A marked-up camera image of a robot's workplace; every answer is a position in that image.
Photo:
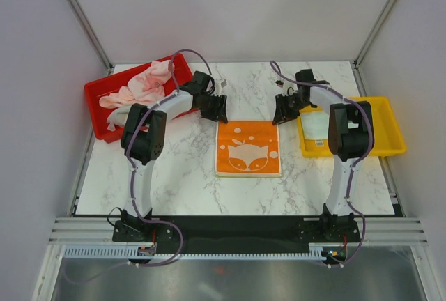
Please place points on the grey towel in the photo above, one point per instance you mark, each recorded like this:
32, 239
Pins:
118, 118

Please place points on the white slotted cable duct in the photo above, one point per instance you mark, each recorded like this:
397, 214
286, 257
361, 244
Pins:
137, 253

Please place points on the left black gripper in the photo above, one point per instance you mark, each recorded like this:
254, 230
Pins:
218, 113

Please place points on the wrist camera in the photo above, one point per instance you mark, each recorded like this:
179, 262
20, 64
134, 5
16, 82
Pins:
219, 85
288, 88

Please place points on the pink striped towel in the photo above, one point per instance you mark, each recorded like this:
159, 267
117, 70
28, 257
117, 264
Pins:
144, 88

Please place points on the right aluminium frame post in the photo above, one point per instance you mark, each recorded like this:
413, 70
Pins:
383, 16

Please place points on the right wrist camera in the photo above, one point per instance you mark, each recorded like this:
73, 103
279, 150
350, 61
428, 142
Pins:
288, 88

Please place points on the cream orange-dotted towel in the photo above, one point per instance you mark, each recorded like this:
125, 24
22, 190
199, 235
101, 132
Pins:
247, 149

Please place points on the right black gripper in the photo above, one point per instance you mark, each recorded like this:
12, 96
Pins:
282, 113

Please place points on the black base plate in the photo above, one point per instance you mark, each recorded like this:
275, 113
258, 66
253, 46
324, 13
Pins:
230, 234

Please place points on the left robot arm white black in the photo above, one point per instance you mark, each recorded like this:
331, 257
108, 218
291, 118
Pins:
145, 129

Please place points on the left aluminium frame post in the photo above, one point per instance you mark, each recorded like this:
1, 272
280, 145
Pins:
83, 21

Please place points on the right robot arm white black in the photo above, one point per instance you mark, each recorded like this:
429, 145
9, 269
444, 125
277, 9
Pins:
350, 133

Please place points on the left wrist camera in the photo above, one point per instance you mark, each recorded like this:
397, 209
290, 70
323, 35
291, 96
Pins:
219, 85

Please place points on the red plastic bin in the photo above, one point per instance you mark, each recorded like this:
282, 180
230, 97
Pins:
181, 74

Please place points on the mint green towel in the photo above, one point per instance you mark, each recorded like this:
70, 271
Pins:
315, 125

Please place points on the aluminium frame post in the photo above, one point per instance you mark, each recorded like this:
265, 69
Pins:
383, 16
83, 21

